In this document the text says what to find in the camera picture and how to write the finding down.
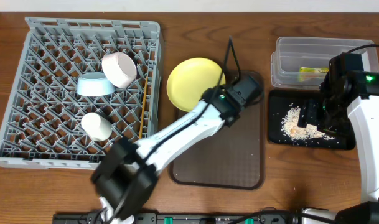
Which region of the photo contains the green snack wrapper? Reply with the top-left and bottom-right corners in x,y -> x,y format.
298,67 -> 329,82

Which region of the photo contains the leftover cooked rice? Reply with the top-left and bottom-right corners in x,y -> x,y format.
281,103 -> 335,143

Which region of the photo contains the yellow round plate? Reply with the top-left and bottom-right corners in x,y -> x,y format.
167,57 -> 226,112

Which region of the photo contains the wooden chopstick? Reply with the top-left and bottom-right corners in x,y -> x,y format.
139,77 -> 148,139
146,86 -> 152,122

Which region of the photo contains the white bowl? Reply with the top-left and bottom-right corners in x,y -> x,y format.
101,52 -> 137,88

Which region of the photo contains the light blue bowl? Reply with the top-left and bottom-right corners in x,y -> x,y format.
76,72 -> 116,96

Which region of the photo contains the white cup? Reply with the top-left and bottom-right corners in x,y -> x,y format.
81,113 -> 112,141

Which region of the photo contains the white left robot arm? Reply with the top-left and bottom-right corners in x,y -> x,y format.
91,76 -> 263,223

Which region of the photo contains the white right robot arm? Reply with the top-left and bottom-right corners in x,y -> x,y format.
298,52 -> 379,223

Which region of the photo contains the clear plastic waste bin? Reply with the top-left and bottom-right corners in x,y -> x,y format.
271,37 -> 373,91

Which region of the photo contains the black waste tray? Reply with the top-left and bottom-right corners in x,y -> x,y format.
268,90 -> 356,150

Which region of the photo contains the dark brown serving tray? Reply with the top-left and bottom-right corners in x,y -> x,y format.
168,70 -> 266,190

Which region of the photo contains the grey plastic dish rack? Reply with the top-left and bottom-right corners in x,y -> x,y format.
0,17 -> 164,170

